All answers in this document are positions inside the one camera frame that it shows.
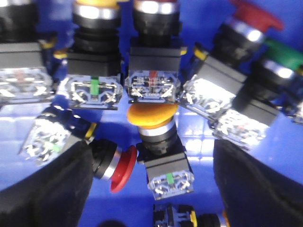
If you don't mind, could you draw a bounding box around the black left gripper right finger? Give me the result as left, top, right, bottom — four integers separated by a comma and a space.
213, 140, 303, 227

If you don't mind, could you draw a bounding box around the green mushroom button right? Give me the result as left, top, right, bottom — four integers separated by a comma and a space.
213, 39, 303, 150

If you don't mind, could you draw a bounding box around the yellow mushroom push button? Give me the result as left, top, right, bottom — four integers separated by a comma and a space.
127, 104, 195, 200

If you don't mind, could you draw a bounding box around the black button far left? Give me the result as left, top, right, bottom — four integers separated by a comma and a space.
0, 0, 56, 106

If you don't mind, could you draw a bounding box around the red button beside left finger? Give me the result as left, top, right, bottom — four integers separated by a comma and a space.
18, 105, 137, 193

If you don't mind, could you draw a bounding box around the button bottom edge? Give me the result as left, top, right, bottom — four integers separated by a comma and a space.
153, 203, 230, 227

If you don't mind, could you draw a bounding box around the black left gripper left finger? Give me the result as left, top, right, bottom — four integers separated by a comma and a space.
0, 149, 93, 227

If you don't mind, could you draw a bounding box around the blue bin front left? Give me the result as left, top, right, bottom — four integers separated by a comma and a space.
0, 0, 303, 227

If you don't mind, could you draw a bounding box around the yellow button top row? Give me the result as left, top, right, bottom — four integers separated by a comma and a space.
54, 0, 123, 110

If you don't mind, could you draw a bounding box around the red mushroom button upper right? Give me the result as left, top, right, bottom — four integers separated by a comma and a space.
178, 0, 284, 121

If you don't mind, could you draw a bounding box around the red button top centre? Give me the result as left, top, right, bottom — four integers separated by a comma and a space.
125, 0, 187, 104

